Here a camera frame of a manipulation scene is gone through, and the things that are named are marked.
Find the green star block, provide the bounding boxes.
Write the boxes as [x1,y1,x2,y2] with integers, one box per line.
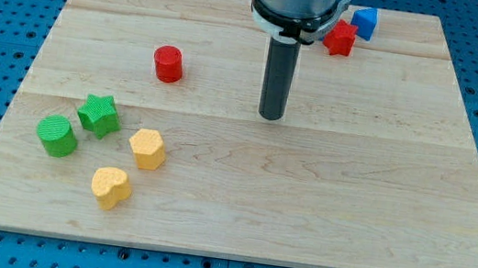
[77,94,121,139]

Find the red star block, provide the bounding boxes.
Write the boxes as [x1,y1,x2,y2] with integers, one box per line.
[322,19,359,57]

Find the green cylinder block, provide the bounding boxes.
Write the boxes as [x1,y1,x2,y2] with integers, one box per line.
[36,115,78,158]

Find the yellow hexagon block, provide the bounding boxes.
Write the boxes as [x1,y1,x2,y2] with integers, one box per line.
[128,128,166,171]

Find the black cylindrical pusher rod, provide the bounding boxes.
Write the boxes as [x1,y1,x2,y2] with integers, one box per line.
[259,39,300,121]

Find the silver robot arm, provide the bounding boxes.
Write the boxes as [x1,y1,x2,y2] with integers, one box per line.
[250,0,351,45]

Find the red cylinder block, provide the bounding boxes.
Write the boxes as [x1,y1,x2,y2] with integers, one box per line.
[153,45,183,84]

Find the blue triangle block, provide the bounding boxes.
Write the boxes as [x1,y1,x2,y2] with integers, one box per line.
[350,7,378,41]

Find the wooden board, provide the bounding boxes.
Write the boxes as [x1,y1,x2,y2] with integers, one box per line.
[0,0,478,268]

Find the yellow heart block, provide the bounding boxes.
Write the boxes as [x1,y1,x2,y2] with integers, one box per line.
[91,166,132,211]

